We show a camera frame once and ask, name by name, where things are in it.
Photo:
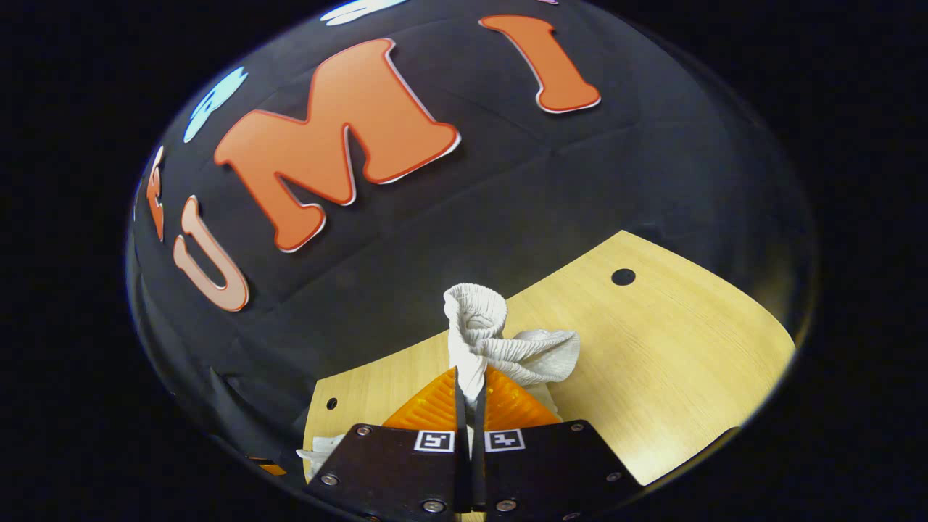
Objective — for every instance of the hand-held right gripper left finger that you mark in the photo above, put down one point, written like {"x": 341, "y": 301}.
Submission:
{"x": 391, "y": 471}

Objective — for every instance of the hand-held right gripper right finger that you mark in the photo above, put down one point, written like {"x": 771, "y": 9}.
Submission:
{"x": 551, "y": 471}

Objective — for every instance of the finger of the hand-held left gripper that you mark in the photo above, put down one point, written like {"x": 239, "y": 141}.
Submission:
{"x": 272, "y": 468}

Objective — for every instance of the white jeans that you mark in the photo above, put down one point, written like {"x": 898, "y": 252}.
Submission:
{"x": 478, "y": 341}

